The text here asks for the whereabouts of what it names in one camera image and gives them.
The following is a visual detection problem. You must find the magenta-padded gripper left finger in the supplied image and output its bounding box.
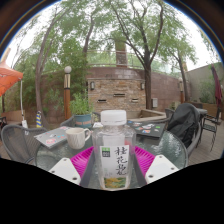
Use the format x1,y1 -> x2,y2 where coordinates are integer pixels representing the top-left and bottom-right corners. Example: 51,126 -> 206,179
48,145 -> 98,188

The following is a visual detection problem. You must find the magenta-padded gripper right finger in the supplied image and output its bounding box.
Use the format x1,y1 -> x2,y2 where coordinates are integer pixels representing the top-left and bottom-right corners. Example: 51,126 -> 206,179
132,145 -> 180,188

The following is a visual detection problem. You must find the clear plastic bottle white cap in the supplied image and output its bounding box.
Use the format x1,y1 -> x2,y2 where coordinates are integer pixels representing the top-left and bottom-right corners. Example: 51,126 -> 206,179
91,109 -> 137,191

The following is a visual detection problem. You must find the white ribbed mug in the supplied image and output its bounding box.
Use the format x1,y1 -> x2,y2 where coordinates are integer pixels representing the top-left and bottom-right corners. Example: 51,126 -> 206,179
64,127 -> 92,150

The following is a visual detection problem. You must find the silver laptop with stickers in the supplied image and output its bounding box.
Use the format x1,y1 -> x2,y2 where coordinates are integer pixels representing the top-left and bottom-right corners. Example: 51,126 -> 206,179
34,125 -> 73,149

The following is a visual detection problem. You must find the black laptop with stickers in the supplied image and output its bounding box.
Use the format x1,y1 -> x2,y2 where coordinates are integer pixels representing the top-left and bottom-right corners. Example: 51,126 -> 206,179
126,119 -> 166,139

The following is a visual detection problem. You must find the grey mesh patio chair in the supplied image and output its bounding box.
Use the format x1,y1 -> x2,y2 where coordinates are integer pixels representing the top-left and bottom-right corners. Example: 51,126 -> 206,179
164,108 -> 204,158
0,124 -> 49,164
59,111 -> 101,129

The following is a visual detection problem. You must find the black backpack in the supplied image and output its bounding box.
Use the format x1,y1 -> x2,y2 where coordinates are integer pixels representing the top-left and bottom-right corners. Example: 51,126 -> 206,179
166,103 -> 201,149

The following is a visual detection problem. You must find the green plant in blue pot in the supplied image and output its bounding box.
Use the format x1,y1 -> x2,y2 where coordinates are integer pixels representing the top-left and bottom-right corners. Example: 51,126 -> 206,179
69,91 -> 95,129

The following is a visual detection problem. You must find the yellow blue striped cone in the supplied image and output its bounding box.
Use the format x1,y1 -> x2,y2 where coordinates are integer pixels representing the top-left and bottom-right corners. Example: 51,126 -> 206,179
35,110 -> 44,129

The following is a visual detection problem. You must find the round dark patio table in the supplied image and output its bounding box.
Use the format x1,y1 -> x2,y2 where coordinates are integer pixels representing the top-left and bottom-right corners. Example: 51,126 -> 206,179
196,107 -> 208,118

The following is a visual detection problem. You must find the wooden bench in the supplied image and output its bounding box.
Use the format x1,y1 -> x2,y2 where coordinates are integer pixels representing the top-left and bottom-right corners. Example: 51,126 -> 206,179
1,109 -> 26,123

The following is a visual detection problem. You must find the tree with forked trunk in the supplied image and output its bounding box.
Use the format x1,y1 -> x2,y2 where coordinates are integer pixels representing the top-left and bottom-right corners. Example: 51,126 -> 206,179
109,0 -> 174,111

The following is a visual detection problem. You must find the tree with leaning trunk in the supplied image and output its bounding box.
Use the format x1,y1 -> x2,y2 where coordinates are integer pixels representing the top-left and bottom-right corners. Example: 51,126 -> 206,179
19,6 -> 88,129

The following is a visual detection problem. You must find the closed maroon umbrella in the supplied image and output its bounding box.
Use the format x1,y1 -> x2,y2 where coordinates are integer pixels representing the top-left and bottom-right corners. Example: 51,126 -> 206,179
209,63 -> 223,108

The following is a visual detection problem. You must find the orange patio umbrella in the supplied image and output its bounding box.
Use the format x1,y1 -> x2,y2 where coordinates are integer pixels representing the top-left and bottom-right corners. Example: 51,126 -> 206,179
0,48 -> 28,129

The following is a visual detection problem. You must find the wooden lamp post white globe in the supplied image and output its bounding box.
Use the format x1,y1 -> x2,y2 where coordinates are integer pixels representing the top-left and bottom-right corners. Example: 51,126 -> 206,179
179,78 -> 186,104
63,65 -> 73,121

